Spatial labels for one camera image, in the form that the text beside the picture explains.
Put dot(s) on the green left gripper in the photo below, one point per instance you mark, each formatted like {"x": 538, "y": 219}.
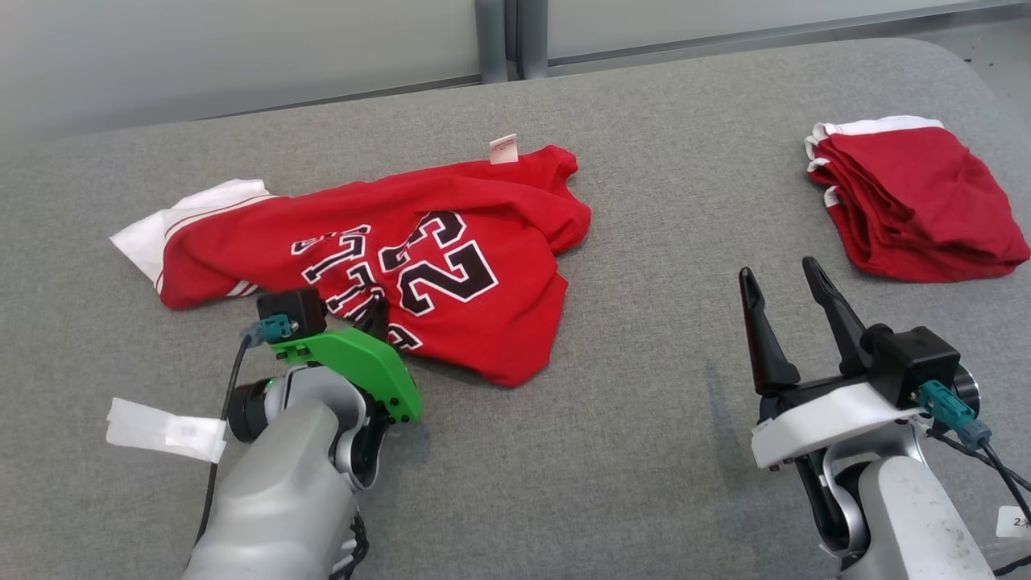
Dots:
{"x": 362, "y": 370}

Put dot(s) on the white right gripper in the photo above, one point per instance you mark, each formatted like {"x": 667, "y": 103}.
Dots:
{"x": 830, "y": 423}

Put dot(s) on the red basketball jersey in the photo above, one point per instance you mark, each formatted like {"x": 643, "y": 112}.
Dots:
{"x": 515, "y": 322}

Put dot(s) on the red shorts white stripe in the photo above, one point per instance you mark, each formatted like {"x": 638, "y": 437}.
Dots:
{"x": 926, "y": 201}

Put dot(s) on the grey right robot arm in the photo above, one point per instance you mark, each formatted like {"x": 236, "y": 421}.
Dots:
{"x": 910, "y": 524}

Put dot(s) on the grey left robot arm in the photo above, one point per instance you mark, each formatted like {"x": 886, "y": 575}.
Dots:
{"x": 274, "y": 499}

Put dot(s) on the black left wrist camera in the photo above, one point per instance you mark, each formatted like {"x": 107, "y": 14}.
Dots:
{"x": 290, "y": 310}

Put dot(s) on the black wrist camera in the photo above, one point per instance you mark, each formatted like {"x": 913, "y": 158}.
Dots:
{"x": 918, "y": 358}
{"x": 290, "y": 310}

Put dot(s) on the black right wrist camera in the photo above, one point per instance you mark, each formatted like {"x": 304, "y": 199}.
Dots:
{"x": 918, "y": 358}

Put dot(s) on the grey partition post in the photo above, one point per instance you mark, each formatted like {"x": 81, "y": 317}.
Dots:
{"x": 491, "y": 40}
{"x": 532, "y": 39}

